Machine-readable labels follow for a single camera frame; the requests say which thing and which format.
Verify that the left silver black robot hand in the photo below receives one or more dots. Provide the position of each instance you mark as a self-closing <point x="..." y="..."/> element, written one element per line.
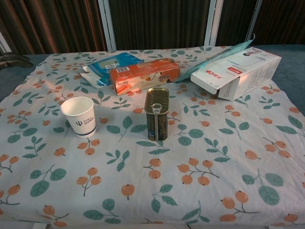
<point x="14" y="60"/>

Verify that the white paper cup blue logo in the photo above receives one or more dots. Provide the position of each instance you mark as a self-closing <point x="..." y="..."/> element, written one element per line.
<point x="82" y="124"/>

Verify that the dark brown slatted screen panel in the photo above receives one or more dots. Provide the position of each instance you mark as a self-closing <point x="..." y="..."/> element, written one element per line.
<point x="267" y="21"/>
<point x="52" y="23"/>
<point x="159" y="23"/>

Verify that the blue cardboard product box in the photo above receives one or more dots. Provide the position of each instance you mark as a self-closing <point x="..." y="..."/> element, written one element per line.
<point x="112" y="62"/>

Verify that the orange cardboard food box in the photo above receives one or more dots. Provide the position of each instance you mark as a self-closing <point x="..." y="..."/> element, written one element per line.
<point x="143" y="74"/>

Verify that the teal plastic packaging bag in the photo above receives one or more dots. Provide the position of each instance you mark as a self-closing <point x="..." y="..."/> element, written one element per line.
<point x="190" y="71"/>

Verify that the floral leaf berry tablecloth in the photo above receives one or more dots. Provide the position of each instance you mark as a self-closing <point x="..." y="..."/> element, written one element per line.
<point x="152" y="190"/>

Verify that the white cardboard appliance box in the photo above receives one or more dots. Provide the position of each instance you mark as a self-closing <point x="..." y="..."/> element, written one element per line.
<point x="238" y="71"/>

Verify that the white screen frame post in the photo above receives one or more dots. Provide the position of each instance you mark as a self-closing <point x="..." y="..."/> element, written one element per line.
<point x="107" y="26"/>
<point x="213" y="21"/>

